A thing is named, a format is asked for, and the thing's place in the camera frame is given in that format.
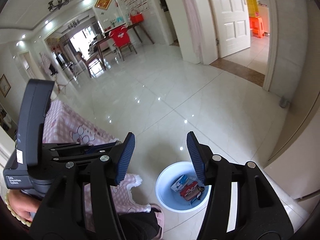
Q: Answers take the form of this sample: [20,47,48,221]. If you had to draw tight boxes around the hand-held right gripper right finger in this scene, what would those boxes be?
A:
[186,131,293,240]

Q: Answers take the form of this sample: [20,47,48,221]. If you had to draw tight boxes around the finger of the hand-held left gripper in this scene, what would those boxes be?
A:
[49,152,105,167]
[42,141,123,156]

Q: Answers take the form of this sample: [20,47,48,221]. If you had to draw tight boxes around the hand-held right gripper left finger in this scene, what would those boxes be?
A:
[30,132,136,240]

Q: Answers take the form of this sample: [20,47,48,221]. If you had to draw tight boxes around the blue white carton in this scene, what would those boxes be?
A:
[171,174,191,192]

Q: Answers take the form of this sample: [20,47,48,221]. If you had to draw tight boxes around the red brown snack box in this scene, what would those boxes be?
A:
[179,181,201,202]

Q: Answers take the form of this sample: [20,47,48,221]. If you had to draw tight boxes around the small blue wrapper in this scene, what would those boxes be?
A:
[191,192,205,204]

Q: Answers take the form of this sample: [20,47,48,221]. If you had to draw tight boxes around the white plastic bucket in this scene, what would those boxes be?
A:
[155,162,213,211]

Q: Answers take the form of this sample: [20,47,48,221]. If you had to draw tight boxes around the person's left forearm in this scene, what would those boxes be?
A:
[0,196,30,233]

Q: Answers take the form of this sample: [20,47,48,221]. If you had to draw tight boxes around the person's left hand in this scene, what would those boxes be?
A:
[11,191,39,224]

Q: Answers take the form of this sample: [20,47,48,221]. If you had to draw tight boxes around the pink checked tablecloth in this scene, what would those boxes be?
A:
[41,99,152,213]

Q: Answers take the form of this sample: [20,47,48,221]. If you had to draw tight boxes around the wooden clothes stand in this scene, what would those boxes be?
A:
[56,78,67,93]

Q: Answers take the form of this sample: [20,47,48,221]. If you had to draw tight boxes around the hanging clothes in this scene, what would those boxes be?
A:
[40,52,59,77]

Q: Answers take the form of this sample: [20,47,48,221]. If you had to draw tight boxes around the person's leg dark trousers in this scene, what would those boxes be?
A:
[117,211,161,240]

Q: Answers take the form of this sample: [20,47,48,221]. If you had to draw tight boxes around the pink slipper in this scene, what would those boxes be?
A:
[149,204,166,239]

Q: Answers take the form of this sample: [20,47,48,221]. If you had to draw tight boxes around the wooden dining table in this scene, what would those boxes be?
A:
[96,22,154,71]

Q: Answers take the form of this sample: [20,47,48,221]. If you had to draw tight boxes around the wooden chair red cover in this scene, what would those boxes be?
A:
[109,26,138,62]

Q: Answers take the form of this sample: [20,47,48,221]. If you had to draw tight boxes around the large black chandelier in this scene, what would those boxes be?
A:
[48,0,72,12]

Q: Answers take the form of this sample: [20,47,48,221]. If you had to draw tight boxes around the pink curtain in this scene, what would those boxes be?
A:
[180,0,204,61]

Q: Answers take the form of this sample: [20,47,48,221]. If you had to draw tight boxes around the orange plastic stool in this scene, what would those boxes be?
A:
[249,16,267,39]

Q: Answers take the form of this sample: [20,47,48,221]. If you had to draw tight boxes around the white door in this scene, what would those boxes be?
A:
[205,0,251,58]

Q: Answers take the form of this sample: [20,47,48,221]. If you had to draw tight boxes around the yellow plastic item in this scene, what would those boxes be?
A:
[246,0,259,18]

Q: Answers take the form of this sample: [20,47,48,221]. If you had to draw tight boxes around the small framed wall picture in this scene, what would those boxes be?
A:
[0,74,12,98]

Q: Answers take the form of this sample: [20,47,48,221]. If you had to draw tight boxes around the cream bead bracelet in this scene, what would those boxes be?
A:
[4,189,33,228]

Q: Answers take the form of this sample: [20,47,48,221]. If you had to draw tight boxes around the red diamond wall decoration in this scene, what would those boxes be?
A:
[94,0,112,10]

